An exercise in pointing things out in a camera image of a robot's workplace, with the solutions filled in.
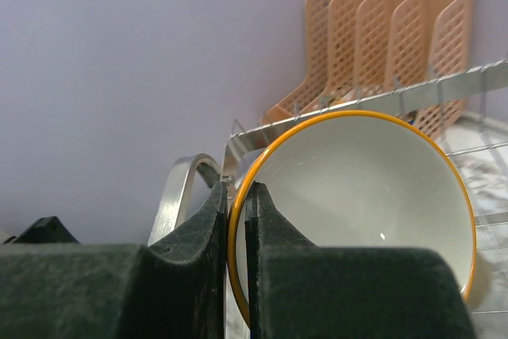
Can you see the steel wire dish rack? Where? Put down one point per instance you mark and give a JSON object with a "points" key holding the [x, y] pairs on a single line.
{"points": [[452, 111]]}

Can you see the beige speckled bowl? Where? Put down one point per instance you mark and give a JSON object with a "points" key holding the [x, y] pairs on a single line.
{"points": [[360, 178]]}

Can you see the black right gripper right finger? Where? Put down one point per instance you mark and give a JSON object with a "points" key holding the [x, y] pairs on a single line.
{"points": [[299, 290]]}

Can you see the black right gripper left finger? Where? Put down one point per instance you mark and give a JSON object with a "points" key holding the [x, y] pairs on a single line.
{"points": [[174, 288]]}

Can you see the peach plastic file organizer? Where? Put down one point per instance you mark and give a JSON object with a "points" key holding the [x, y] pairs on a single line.
{"points": [[360, 48]]}

